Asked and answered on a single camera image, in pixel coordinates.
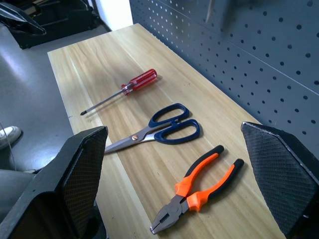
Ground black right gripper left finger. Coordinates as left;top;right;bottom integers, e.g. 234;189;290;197
0;125;109;239

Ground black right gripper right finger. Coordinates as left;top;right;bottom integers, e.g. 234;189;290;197
240;121;319;239

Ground grey pegboard panel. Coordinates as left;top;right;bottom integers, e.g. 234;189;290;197
129;0;319;160

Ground white sneaker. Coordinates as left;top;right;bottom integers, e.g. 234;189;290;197
0;125;22;150

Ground orange and black pliers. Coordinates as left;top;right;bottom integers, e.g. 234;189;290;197
149;145;245;236

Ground black equipment base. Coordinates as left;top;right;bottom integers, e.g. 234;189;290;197
9;0;112;50

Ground black curved machine part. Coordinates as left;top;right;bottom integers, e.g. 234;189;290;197
0;1;47;36

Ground metal pegboard hook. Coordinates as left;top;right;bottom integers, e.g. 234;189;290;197
204;0;215;23

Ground blue handled scissors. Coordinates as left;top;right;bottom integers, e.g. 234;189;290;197
104;103;201;154

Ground red handled screwdriver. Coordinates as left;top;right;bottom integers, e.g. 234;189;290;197
80;68;158;117

